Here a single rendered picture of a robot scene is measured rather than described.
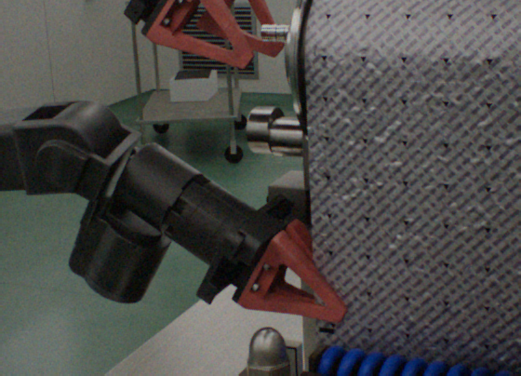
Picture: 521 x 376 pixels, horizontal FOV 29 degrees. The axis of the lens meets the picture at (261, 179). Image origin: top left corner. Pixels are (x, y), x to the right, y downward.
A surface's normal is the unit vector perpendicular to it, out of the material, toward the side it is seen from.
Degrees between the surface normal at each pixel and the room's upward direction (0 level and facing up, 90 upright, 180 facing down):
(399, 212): 90
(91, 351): 0
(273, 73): 90
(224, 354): 0
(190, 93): 90
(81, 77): 90
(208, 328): 0
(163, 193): 64
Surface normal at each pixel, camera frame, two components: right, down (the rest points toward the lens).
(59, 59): 0.91, 0.07
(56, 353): -0.05, -0.96
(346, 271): -0.42, 0.27
